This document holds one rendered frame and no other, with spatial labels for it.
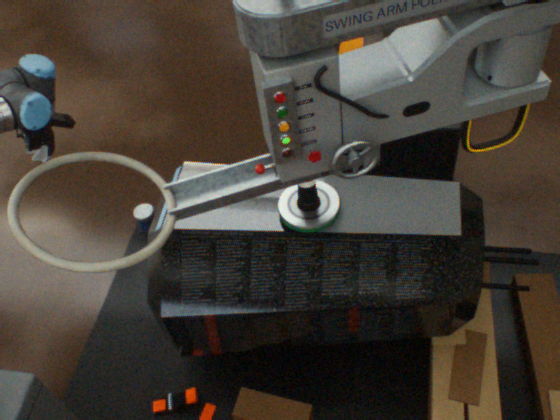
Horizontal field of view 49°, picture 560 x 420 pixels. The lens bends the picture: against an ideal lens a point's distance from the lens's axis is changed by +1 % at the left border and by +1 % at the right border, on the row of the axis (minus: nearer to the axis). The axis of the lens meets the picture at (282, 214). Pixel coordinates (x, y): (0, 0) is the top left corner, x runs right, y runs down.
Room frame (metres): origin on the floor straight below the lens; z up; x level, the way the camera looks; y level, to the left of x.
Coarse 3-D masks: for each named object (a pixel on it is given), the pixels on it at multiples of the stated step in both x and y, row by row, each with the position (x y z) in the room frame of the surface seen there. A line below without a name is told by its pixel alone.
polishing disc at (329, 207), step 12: (288, 192) 1.41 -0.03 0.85; (324, 192) 1.38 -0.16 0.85; (336, 192) 1.37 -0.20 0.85; (288, 204) 1.35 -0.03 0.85; (324, 204) 1.33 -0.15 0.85; (336, 204) 1.32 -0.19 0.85; (288, 216) 1.30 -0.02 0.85; (300, 216) 1.29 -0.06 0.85; (312, 216) 1.28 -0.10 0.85; (324, 216) 1.27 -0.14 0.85; (300, 228) 1.25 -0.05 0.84; (312, 228) 1.24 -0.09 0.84
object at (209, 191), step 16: (256, 160) 1.38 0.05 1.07; (272, 160) 1.38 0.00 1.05; (192, 176) 1.36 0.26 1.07; (208, 176) 1.35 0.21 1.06; (224, 176) 1.36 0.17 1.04; (240, 176) 1.36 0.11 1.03; (256, 176) 1.34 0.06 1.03; (272, 176) 1.33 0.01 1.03; (320, 176) 1.29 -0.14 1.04; (176, 192) 1.34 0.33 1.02; (192, 192) 1.33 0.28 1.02; (208, 192) 1.32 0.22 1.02; (224, 192) 1.30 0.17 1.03; (240, 192) 1.26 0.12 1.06; (256, 192) 1.26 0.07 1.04; (272, 192) 1.27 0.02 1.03; (176, 208) 1.24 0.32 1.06; (192, 208) 1.24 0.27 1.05; (208, 208) 1.24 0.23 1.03
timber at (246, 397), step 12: (240, 396) 1.00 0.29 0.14; (252, 396) 0.99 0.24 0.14; (264, 396) 0.98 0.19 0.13; (276, 396) 0.97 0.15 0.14; (240, 408) 0.95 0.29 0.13; (252, 408) 0.94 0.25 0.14; (264, 408) 0.93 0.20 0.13; (276, 408) 0.92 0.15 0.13; (288, 408) 0.92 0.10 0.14; (300, 408) 0.91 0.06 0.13; (312, 408) 0.91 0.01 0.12
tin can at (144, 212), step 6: (144, 204) 2.10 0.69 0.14; (138, 210) 2.07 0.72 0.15; (144, 210) 2.06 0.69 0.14; (150, 210) 2.05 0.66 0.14; (138, 216) 2.03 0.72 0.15; (144, 216) 2.02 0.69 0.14; (150, 216) 2.02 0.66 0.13; (138, 222) 2.03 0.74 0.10; (144, 222) 2.01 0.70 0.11; (150, 222) 2.02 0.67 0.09; (144, 228) 2.01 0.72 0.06
